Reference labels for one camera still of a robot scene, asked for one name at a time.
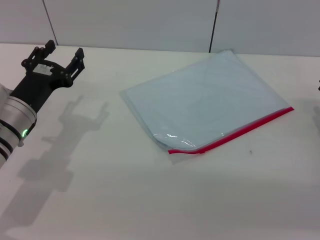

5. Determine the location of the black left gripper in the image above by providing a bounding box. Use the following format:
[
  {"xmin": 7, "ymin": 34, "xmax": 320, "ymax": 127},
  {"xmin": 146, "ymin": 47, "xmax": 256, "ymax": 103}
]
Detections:
[{"xmin": 11, "ymin": 39, "xmax": 86, "ymax": 114}]

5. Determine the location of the clear red-zipper document bag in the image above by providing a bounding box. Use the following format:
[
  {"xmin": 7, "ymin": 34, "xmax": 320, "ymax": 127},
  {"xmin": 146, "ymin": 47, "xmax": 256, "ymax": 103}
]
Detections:
[{"xmin": 120, "ymin": 48, "xmax": 295, "ymax": 156}]

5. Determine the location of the thin dark vertical rod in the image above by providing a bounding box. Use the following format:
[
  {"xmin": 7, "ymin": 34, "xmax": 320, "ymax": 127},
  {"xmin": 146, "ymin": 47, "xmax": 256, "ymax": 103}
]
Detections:
[{"xmin": 208, "ymin": 0, "xmax": 221, "ymax": 54}]

